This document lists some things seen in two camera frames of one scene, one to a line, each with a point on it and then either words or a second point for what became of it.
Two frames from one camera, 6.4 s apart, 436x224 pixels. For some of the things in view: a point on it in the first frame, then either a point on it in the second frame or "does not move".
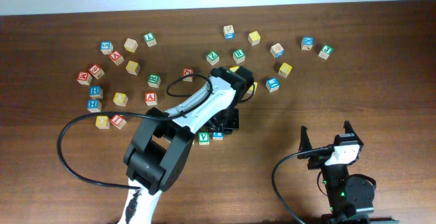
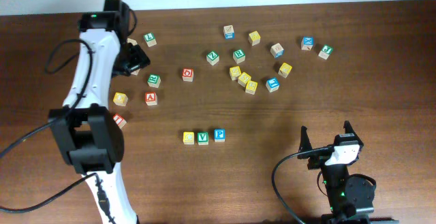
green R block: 238,56 does not move
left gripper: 224,124 -> 135,58
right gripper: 320,159 does not move
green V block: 204,138 does not move
